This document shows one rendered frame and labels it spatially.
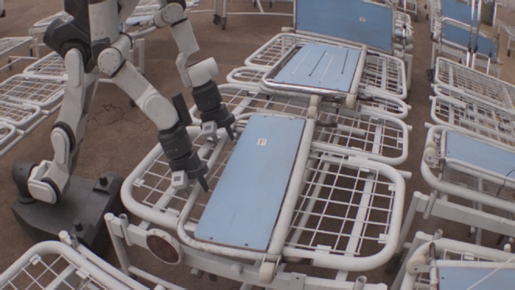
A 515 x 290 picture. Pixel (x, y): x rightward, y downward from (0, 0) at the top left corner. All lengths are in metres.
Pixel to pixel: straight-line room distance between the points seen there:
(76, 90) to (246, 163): 0.66
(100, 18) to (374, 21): 2.07
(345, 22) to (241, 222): 1.90
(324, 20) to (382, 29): 0.42
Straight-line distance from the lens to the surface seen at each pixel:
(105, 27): 1.07
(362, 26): 2.79
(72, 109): 1.48
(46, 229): 1.79
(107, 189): 1.85
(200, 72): 1.41
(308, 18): 2.85
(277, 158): 1.40
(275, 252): 1.06
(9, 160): 2.85
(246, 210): 1.19
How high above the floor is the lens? 1.28
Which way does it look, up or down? 31 degrees down
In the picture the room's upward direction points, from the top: 2 degrees clockwise
